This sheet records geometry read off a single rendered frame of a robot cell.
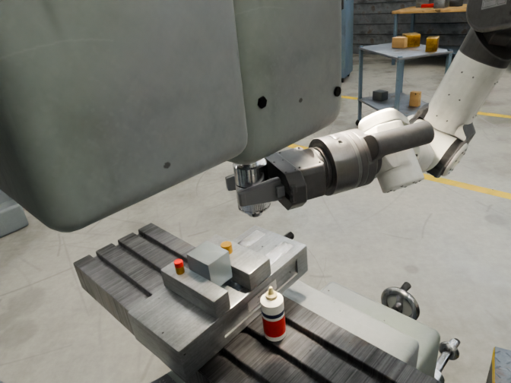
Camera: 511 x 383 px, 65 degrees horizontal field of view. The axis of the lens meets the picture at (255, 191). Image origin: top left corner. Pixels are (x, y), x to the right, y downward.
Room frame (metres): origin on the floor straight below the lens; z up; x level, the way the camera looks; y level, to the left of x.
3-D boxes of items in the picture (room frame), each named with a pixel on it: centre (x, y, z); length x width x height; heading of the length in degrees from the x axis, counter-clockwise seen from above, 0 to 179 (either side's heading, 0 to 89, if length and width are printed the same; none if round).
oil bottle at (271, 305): (0.54, -0.01, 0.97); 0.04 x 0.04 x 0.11
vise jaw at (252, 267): (0.65, 0.06, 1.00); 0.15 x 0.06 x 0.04; 46
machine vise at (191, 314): (0.63, 0.08, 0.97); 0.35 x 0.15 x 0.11; 136
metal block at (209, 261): (0.61, 0.10, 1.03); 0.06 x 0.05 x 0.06; 46
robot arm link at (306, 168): (0.54, -0.08, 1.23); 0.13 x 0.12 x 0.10; 19
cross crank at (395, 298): (0.85, -0.36, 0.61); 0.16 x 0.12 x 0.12; 134
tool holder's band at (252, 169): (0.51, 0.00, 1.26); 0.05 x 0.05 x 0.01
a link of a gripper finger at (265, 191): (0.48, -0.01, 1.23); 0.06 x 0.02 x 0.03; 109
